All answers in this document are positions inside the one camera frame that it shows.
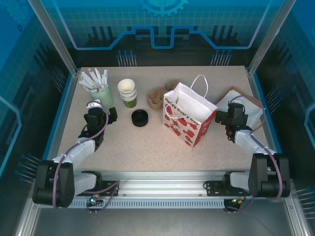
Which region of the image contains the aluminium frame post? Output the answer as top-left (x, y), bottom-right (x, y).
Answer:
top-left (247, 0), bottom-right (296, 76)
top-left (27, 0), bottom-right (81, 76)

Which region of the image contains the black plastic cup lid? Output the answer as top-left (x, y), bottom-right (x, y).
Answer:
top-left (131, 109), bottom-right (150, 127)

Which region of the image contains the pale green straw holder cup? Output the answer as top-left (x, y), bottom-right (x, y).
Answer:
top-left (90, 85), bottom-right (115, 108)

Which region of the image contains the slotted grey cable duct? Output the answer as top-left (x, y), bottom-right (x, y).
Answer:
top-left (38, 199), bottom-right (227, 209)

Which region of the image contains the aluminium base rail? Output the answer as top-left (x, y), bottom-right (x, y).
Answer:
top-left (31, 171), bottom-right (295, 197)

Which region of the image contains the brown pulp cup carrier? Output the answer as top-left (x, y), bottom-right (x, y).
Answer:
top-left (147, 80), bottom-right (178, 112)

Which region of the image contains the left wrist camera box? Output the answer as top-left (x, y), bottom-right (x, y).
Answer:
top-left (85, 99), bottom-right (102, 111)

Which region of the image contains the aluminium side rail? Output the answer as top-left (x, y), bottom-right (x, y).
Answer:
top-left (40, 70), bottom-right (79, 179)
top-left (247, 68), bottom-right (293, 179)

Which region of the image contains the green white paper cup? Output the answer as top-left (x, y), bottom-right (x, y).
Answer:
top-left (122, 95), bottom-right (137, 108)
top-left (119, 88), bottom-right (137, 99)
top-left (120, 92), bottom-right (137, 101)
top-left (117, 79), bottom-right (136, 96)

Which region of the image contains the red white paper gift bag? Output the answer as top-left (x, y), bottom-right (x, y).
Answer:
top-left (162, 74), bottom-right (219, 149)

